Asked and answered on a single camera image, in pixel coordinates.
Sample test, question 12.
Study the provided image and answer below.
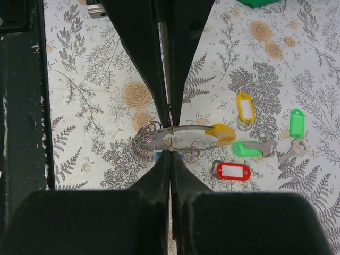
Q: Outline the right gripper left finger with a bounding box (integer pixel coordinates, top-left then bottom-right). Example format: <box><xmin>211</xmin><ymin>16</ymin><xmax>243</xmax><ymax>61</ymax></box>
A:
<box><xmin>2</xmin><ymin>150</ymin><xmax>171</xmax><ymax>254</ymax></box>

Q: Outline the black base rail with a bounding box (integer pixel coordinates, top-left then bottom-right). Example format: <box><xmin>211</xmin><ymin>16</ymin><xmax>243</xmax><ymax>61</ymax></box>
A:
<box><xmin>0</xmin><ymin>0</ymin><xmax>56</xmax><ymax>232</ymax></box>

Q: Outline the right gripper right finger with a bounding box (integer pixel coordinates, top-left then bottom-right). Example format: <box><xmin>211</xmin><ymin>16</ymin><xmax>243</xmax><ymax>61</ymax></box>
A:
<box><xmin>171</xmin><ymin>152</ymin><xmax>332</xmax><ymax>254</ymax></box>

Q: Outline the light green key tag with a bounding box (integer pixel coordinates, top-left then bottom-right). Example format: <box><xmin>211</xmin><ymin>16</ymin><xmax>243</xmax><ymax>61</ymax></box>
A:
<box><xmin>278</xmin><ymin>109</ymin><xmax>308</xmax><ymax>163</ymax></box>

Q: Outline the floral table mat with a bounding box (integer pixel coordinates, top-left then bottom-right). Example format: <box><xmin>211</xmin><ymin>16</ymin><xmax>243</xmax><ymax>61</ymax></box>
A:
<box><xmin>44</xmin><ymin>1</ymin><xmax>339</xmax><ymax>254</ymax></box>

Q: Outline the red key tag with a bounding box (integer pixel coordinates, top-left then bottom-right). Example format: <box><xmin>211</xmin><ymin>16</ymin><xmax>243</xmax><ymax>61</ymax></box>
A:
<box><xmin>211</xmin><ymin>160</ymin><xmax>251</xmax><ymax>181</ymax></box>

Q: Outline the yellow key tag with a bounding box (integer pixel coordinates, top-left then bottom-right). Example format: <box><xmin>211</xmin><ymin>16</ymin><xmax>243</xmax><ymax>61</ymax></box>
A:
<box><xmin>236</xmin><ymin>92</ymin><xmax>258</xmax><ymax>131</ymax></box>

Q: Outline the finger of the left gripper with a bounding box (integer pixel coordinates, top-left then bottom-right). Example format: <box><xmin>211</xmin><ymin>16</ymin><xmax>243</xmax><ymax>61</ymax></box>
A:
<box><xmin>155</xmin><ymin>0</ymin><xmax>214</xmax><ymax>125</ymax></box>
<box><xmin>101</xmin><ymin>0</ymin><xmax>170</xmax><ymax>127</ymax></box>

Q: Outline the dark green key tag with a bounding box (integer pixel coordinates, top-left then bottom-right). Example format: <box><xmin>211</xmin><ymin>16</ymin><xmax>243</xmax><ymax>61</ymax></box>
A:
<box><xmin>232</xmin><ymin>140</ymin><xmax>278</xmax><ymax>158</ymax></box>

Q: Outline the green cloth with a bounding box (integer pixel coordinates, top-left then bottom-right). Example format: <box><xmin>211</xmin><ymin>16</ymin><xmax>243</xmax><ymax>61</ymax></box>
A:
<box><xmin>237</xmin><ymin>0</ymin><xmax>279</xmax><ymax>8</ymax></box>

